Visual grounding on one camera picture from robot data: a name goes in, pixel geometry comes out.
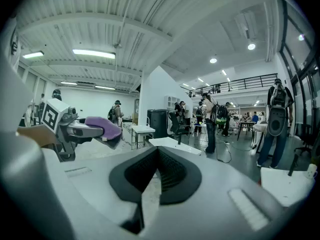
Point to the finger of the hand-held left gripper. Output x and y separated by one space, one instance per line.
87 131
112 142

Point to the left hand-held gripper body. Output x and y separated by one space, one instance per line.
53 114

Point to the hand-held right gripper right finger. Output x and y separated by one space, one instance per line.
180 179

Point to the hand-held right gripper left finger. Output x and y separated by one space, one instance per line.
130 176

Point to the purple cloth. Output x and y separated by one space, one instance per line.
107 126

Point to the person's left forearm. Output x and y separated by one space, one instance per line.
37 135

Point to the metal rack stand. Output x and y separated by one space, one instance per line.
136 141

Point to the long ceiling light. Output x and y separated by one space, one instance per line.
68 83
105 87
33 54
93 53

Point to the black cabinet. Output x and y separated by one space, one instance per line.
157 121

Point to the person's white garment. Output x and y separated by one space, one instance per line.
10 89

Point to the black office chair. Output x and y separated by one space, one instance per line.
178 127

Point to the black green backpack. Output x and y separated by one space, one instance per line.
218 114

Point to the dark dining table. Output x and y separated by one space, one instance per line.
246 124

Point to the small square white sink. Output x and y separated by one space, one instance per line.
285 189

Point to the grey black backpack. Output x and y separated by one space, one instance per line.
276 122

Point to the short black faucet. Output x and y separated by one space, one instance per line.
293 165

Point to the black mezzanine railing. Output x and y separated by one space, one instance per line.
250 82

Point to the round ceiling lamp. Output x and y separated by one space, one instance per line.
213 60
251 46

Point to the white cup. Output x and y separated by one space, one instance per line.
311 171

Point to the black swivel chair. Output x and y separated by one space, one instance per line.
307 144

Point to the white wall cabinet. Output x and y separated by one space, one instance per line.
171 101

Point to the black window frame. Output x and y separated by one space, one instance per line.
300 81

